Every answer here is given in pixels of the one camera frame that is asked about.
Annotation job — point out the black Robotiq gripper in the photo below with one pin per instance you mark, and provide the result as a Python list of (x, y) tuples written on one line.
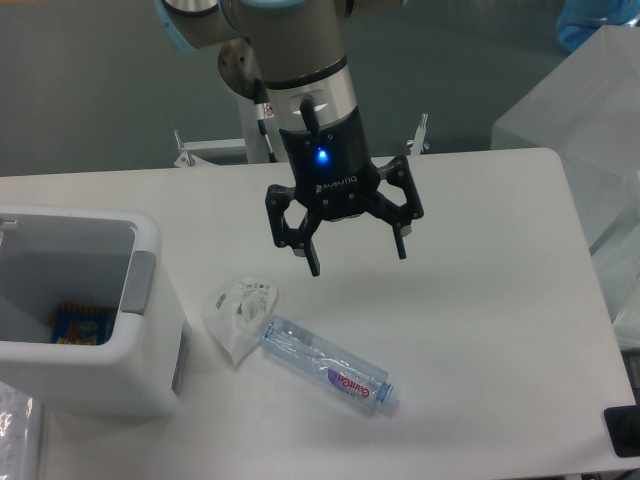
[(330, 170)]

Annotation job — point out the white plastic bag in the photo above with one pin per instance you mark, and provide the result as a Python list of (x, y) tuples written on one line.
[(237, 315)]

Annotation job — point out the clear plastic water bottle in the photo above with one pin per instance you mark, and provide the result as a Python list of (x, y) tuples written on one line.
[(345, 374)]

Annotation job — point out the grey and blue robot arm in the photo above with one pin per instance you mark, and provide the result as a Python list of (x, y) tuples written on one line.
[(303, 67)]

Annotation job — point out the white plastic trash can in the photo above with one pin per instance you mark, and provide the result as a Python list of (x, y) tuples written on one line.
[(102, 258)]

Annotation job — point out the translucent plastic storage box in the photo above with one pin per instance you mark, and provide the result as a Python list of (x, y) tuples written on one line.
[(587, 111)]

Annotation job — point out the blue plastic bag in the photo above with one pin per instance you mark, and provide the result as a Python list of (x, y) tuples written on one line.
[(580, 19)]

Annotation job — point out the blue snack wrapper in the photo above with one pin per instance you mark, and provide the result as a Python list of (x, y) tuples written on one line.
[(77, 324)]

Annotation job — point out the black device at table edge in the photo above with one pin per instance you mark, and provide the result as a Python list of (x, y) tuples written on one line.
[(623, 427)]

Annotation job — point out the clear patterned plastic sheet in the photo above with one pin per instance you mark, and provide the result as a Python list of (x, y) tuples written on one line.
[(21, 426)]

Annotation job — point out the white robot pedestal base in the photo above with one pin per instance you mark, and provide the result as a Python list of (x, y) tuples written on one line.
[(260, 143)]

